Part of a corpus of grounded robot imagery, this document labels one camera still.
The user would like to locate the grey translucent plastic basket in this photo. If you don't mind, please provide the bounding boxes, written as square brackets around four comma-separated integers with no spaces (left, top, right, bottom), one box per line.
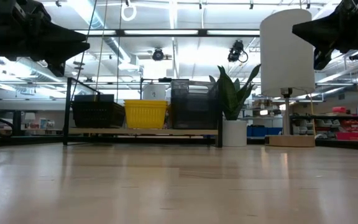
[170,93,220,130]
[170,79,219,94]
[170,85,220,100]

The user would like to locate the round black ceiling device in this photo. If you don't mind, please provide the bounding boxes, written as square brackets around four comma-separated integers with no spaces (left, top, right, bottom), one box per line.
[152,48,165,62]

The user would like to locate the black ceiling camera with cable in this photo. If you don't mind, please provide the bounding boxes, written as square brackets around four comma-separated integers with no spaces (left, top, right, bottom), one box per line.
[227,39,249,63]

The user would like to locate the storage rack with red bins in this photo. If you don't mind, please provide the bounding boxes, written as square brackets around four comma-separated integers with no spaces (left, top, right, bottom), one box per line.
[290,105,358,152]

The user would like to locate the white lamp with wooden base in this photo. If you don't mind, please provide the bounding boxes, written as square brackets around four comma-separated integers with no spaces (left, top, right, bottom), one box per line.
[259,8,316,148]

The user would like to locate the white plant pot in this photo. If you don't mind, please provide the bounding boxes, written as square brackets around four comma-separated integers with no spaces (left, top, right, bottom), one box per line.
[222,119,248,147]

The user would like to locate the white box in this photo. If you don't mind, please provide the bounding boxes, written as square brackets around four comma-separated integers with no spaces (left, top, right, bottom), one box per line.
[143,83,167,100]

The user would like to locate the green snake plant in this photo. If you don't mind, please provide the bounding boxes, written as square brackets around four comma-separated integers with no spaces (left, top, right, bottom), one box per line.
[209,63,262,121]

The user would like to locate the white hanging ring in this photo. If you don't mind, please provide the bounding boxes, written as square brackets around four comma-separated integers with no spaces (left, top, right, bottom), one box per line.
[121,0,138,22]

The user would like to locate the black overhead crossbar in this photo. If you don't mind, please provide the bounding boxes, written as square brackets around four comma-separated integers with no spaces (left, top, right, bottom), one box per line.
[73,29,262,38]

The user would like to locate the wooden shelf with black frame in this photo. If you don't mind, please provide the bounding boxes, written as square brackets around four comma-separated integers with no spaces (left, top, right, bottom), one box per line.
[62,77,224,149]

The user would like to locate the black rectangular panel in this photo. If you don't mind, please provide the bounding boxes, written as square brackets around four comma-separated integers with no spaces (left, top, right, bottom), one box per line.
[74,94,115,103]

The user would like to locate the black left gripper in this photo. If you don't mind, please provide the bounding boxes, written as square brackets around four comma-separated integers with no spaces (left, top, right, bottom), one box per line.
[0,0,90,77]

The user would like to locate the blue storage bins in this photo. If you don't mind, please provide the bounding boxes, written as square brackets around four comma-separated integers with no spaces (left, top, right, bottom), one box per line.
[246,125,284,138]

